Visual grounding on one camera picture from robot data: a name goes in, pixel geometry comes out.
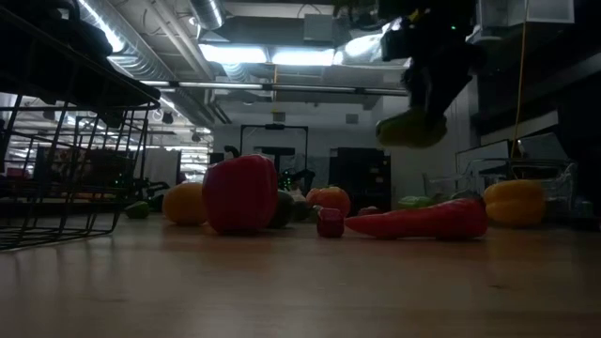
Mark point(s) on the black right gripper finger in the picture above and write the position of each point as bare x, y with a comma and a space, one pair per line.
417, 89
448, 96

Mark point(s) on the light green zucchini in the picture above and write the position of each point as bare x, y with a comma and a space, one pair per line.
415, 202

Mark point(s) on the yellow bell pepper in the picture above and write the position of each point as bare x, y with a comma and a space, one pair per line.
514, 203

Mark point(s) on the orange carrot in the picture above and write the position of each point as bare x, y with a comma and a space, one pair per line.
422, 223

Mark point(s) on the orange citrus fruit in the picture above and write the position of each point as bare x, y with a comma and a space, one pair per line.
184, 203

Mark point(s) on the small green mushroom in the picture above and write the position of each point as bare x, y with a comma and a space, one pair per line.
314, 213

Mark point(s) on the red bell pepper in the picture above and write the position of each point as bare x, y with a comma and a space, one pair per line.
239, 197

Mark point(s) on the dark green avocado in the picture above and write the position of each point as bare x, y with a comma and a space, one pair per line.
284, 211

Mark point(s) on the background black robot arm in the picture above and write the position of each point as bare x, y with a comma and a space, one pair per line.
155, 188

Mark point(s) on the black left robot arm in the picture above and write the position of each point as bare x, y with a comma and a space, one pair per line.
47, 28

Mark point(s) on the angled bright ceiling light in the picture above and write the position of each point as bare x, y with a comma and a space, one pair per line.
366, 47

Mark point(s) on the white panel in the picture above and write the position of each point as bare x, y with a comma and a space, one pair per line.
162, 166

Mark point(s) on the white ceiling box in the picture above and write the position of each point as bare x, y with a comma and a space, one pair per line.
530, 11

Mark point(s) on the black cabinet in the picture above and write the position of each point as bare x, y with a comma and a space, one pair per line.
361, 173

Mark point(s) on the grey ceiling box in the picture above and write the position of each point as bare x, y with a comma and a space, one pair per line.
319, 28

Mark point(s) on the rectangular ceiling light panel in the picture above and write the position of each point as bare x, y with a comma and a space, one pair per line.
232, 54
303, 57

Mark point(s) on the small green pepper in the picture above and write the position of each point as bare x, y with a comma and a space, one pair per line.
137, 210

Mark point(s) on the clear plastic container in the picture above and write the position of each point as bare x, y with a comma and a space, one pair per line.
556, 183

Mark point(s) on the orange tomato green stem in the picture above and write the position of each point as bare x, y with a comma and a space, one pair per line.
331, 199

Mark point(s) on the white garlic bulb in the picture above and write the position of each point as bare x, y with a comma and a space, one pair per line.
297, 193

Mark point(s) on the silver ribbed ventilation duct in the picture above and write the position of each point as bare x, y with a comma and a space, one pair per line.
155, 42

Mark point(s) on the horizontal ceiling light rail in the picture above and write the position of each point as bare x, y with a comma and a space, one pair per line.
220, 85

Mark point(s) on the round silver duct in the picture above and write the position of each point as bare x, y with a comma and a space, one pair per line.
207, 11

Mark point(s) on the black aluminium table frame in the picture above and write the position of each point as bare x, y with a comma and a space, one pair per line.
582, 141

